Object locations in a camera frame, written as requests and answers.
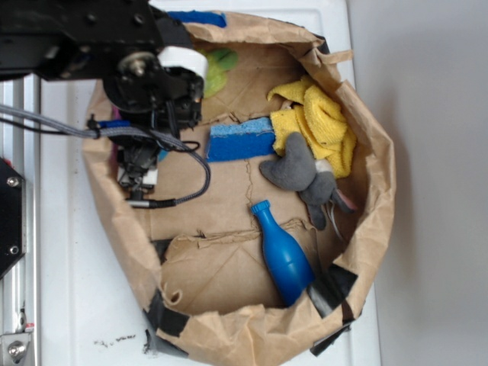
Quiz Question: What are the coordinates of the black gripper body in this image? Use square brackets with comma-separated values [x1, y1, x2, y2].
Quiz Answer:
[102, 51, 203, 130]

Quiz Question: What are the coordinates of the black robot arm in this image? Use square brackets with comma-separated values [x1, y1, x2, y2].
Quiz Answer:
[1, 1, 207, 130]

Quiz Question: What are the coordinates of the green plush toy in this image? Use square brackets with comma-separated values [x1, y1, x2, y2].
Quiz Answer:
[198, 48, 239, 98]

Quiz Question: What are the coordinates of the blue sponge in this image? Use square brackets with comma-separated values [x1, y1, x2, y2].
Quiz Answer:
[206, 117, 275, 162]

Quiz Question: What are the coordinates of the yellow cloth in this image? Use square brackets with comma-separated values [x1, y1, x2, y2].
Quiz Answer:
[267, 75, 357, 178]

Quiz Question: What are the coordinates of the grey plush elephant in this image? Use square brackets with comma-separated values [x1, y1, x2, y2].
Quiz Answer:
[259, 132, 357, 230]

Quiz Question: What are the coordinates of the brown paper bag tray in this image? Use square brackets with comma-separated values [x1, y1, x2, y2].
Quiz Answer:
[83, 12, 397, 365]

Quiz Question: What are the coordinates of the blue plastic bottle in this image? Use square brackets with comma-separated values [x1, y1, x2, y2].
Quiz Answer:
[251, 201, 316, 307]

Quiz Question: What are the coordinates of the grey braided cable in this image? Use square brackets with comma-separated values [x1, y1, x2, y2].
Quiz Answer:
[0, 103, 212, 210]

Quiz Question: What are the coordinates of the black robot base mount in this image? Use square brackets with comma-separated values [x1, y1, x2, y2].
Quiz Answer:
[0, 158, 24, 279]

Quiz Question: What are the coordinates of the aluminium rail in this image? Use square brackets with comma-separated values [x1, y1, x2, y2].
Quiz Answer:
[1, 76, 40, 365]

